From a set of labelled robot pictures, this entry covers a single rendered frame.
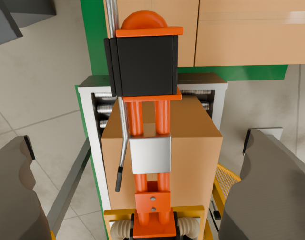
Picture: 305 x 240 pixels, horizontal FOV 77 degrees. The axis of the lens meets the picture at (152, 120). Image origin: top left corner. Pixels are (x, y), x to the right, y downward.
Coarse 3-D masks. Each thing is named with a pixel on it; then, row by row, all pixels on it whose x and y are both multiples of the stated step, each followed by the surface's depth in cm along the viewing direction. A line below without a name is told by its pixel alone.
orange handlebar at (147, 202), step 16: (128, 16) 22; (144, 16) 21; (160, 16) 22; (128, 112) 27; (160, 112) 27; (160, 128) 28; (144, 176) 32; (160, 176) 32; (144, 192) 33; (160, 192) 33; (144, 208) 35; (160, 208) 35; (144, 224) 38
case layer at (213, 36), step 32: (128, 0) 79; (160, 0) 80; (192, 0) 80; (224, 0) 80; (256, 0) 80; (288, 0) 81; (192, 32) 85; (224, 32) 86; (256, 32) 86; (288, 32) 86; (192, 64) 92; (224, 64) 92; (256, 64) 93
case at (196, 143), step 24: (192, 96) 96; (120, 120) 73; (144, 120) 73; (192, 120) 73; (120, 144) 63; (192, 144) 64; (216, 144) 64; (192, 168) 69; (216, 168) 69; (120, 192) 73; (192, 192) 74
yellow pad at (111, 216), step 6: (108, 210) 55; (114, 210) 55; (120, 210) 55; (126, 210) 55; (132, 210) 55; (108, 216) 54; (114, 216) 54; (120, 216) 54; (126, 216) 54; (108, 222) 55; (108, 228) 57; (108, 234) 58
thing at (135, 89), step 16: (128, 32) 21; (144, 32) 21; (160, 32) 21; (176, 32) 21; (128, 48) 21; (144, 48) 21; (160, 48) 21; (176, 48) 21; (128, 64) 22; (144, 64) 22; (160, 64) 22; (176, 64) 22; (128, 80) 23; (144, 80) 23; (160, 80) 23; (176, 80) 23; (128, 96) 24; (144, 96) 24; (160, 96) 24; (176, 96) 24
